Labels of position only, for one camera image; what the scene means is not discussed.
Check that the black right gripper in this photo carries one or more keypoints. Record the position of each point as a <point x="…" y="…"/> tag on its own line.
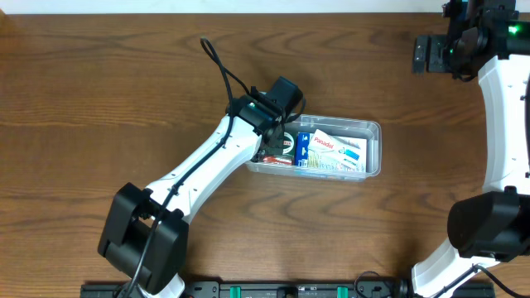
<point x="423" y="54"/>

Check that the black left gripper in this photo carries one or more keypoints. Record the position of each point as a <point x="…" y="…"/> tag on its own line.
<point x="272" y="148"/>

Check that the red Panadol ActiFast box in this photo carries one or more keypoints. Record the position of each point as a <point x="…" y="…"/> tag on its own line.
<point x="278" y="160"/>

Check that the blue KoolFever box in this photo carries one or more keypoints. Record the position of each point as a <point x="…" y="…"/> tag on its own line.
<point x="302" y="153"/>

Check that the white Panadol box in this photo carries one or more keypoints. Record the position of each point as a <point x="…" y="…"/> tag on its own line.
<point x="334" y="153"/>

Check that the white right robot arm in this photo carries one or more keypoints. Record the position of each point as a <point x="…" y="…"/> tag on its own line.
<point x="485" y="41"/>

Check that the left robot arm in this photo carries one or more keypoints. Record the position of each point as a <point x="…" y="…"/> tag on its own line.
<point x="146" y="231"/>

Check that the clear plastic container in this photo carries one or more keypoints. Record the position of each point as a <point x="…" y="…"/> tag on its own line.
<point x="342" y="127"/>

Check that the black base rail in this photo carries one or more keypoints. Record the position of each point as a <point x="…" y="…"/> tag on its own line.
<point x="365" y="287"/>

